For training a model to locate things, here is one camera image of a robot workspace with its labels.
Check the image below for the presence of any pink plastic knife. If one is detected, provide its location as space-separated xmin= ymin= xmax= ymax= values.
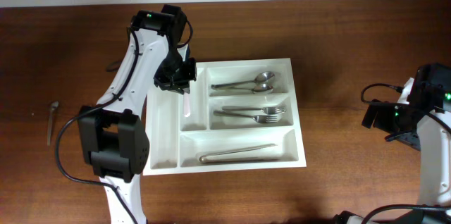
xmin=183 ymin=92 xmax=191 ymax=118

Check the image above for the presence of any metal fork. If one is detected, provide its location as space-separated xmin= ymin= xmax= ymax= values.
xmin=213 ymin=111 xmax=278 ymax=124
xmin=222 ymin=106 xmax=287 ymax=115

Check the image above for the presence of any small metal teaspoon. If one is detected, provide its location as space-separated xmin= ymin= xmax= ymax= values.
xmin=47 ymin=101 xmax=59 ymax=147

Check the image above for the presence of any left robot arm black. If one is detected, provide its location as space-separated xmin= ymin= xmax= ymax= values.
xmin=77 ymin=4 xmax=197 ymax=223

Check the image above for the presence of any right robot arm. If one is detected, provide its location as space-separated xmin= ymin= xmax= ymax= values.
xmin=333 ymin=63 xmax=450 ymax=224

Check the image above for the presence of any white plastic cutlery tray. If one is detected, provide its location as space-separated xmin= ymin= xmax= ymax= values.
xmin=143 ymin=58 xmax=307 ymax=175

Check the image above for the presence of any left black cable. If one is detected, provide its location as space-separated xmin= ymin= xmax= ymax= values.
xmin=54 ymin=19 xmax=194 ymax=224

